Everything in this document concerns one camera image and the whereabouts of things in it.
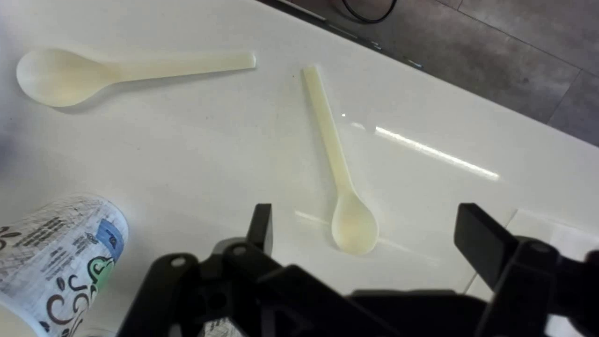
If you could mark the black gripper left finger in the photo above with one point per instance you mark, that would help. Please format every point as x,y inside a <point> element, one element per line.
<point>179,293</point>

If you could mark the printed paper cup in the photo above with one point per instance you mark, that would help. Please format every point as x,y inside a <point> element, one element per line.
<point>56,263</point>

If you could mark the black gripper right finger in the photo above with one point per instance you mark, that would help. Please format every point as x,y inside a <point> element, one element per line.
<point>529,282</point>

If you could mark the slim cream plastic spoon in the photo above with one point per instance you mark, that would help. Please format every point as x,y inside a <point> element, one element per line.
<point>353,228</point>

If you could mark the large cream plastic spoon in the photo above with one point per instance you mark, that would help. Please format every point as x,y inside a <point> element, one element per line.
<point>58,78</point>

